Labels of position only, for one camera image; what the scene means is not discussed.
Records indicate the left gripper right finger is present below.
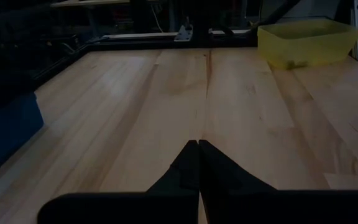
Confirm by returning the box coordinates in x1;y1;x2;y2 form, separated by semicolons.
199;139;358;224

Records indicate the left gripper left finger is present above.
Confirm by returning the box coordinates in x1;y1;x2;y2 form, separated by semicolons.
37;140;200;224

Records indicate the blue plastic bin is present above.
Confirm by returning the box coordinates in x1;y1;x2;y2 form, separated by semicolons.
0;91;45;185

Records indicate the yellow translucent plastic bin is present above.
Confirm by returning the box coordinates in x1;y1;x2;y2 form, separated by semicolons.
256;17;358;70

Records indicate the silver corner bracket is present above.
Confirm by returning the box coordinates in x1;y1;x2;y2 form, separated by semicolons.
173;24;194;42

